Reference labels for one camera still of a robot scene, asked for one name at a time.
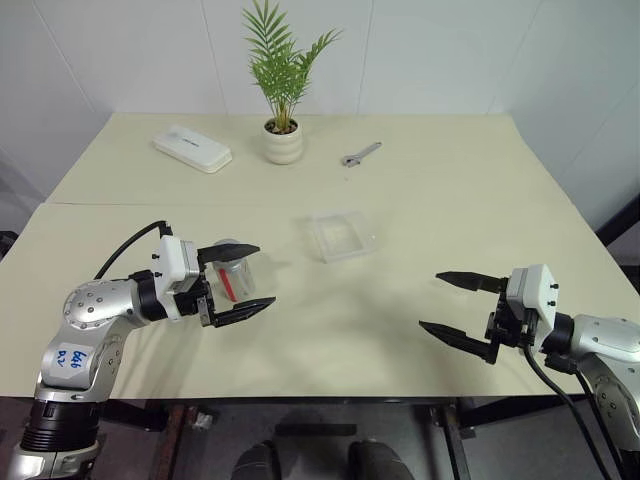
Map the black flat bar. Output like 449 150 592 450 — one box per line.
274 423 358 438

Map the dark object at room edge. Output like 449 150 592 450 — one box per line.
0 229 20 262

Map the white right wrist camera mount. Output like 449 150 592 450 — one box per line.
506 263 559 347

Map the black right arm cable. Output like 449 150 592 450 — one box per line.
522 343 629 480

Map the clear square plastic lid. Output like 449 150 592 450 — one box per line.
298 209 384 265

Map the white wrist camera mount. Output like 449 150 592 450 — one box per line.
506 263 559 347
151 234 202 322

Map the silver adjustable wrench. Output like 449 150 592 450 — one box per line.
341 141 384 169

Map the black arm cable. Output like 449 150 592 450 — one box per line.
522 343 629 480
93 219 175 281

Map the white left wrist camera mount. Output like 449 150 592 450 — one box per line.
151 234 202 322

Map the white rectangular case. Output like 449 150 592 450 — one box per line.
151 124 234 175

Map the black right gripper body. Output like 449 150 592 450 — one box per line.
484 277 539 365

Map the white ribbed plant pot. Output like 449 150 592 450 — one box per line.
262 117 305 166

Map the dark rounded shape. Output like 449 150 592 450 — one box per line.
347 438 417 480
233 441 282 480

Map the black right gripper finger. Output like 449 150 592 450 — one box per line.
434 270 508 295
418 319 497 366

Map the clear cup with red item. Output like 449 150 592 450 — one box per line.
211 239 257 302

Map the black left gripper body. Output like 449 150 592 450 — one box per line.
172 256 219 330

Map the green palm plant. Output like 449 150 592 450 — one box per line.
241 0 344 134

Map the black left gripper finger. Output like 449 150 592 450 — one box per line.
197 242 262 265
212 296 278 330

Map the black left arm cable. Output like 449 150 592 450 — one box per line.
93 219 175 281

